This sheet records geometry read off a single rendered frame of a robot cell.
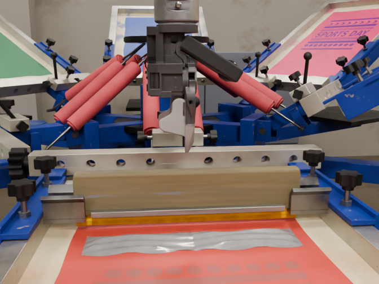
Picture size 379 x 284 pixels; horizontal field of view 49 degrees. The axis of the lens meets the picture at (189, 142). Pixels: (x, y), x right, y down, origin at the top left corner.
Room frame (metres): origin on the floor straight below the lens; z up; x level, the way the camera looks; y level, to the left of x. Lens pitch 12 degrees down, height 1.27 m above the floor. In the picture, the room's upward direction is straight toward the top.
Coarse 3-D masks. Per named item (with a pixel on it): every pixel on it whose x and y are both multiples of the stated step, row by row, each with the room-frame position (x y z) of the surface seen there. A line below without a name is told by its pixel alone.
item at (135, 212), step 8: (136, 208) 0.70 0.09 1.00; (144, 208) 0.70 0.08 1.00; (152, 208) 0.70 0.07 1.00; (160, 208) 0.70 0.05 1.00; (168, 208) 0.70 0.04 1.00; (176, 208) 0.70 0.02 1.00; (184, 208) 0.70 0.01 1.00; (192, 208) 0.70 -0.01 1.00; (200, 208) 0.70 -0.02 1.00; (208, 208) 0.70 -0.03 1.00; (216, 208) 0.71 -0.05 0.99; (224, 208) 0.71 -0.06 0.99; (232, 208) 0.71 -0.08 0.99; (240, 208) 0.71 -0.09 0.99; (248, 208) 0.71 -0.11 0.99; (256, 208) 0.71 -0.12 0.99; (264, 208) 0.71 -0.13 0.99; (272, 208) 0.72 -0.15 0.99; (280, 208) 0.72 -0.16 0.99; (96, 216) 0.69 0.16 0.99; (104, 216) 0.69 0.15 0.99; (112, 216) 0.69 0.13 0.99; (120, 216) 0.69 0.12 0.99; (128, 216) 0.69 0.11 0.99; (136, 216) 0.69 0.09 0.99
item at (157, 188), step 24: (192, 168) 0.74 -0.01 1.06; (216, 168) 0.74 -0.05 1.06; (240, 168) 0.74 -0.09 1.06; (264, 168) 0.74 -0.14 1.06; (288, 168) 0.74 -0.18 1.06; (96, 192) 0.70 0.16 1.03; (120, 192) 0.70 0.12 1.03; (144, 192) 0.71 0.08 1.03; (168, 192) 0.71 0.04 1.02; (192, 192) 0.71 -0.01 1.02; (216, 192) 0.72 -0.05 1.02; (240, 192) 0.72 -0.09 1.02; (264, 192) 0.73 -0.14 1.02; (288, 192) 0.73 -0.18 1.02
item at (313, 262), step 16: (192, 224) 0.73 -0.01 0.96; (208, 224) 0.73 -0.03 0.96; (224, 224) 0.73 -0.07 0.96; (240, 224) 0.73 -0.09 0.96; (256, 224) 0.73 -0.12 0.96; (272, 224) 0.73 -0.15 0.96; (288, 224) 0.73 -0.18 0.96; (304, 240) 0.66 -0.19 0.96; (208, 256) 0.60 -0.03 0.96; (224, 256) 0.60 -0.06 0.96; (240, 256) 0.60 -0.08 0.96; (256, 256) 0.60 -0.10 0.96; (272, 256) 0.60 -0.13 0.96; (288, 256) 0.60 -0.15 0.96; (304, 256) 0.60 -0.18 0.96; (320, 256) 0.60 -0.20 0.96; (320, 272) 0.56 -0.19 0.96; (336, 272) 0.56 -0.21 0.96
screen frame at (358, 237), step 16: (48, 224) 0.71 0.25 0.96; (336, 224) 0.69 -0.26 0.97; (16, 240) 0.59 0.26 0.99; (32, 240) 0.61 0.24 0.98; (352, 240) 0.63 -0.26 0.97; (368, 240) 0.59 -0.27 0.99; (0, 256) 0.54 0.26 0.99; (16, 256) 0.54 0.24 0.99; (32, 256) 0.60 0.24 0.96; (368, 256) 0.58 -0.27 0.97; (0, 272) 0.49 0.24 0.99; (16, 272) 0.52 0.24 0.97
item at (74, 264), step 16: (128, 224) 0.73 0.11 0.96; (144, 224) 0.73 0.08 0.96; (160, 224) 0.73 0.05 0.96; (176, 224) 0.73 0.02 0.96; (80, 240) 0.66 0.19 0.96; (80, 256) 0.60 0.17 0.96; (96, 256) 0.60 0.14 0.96; (112, 256) 0.60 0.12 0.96; (128, 256) 0.60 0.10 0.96; (144, 256) 0.60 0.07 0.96; (160, 256) 0.60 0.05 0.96; (176, 256) 0.60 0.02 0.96; (192, 256) 0.60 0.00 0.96; (64, 272) 0.56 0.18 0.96; (80, 272) 0.56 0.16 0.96
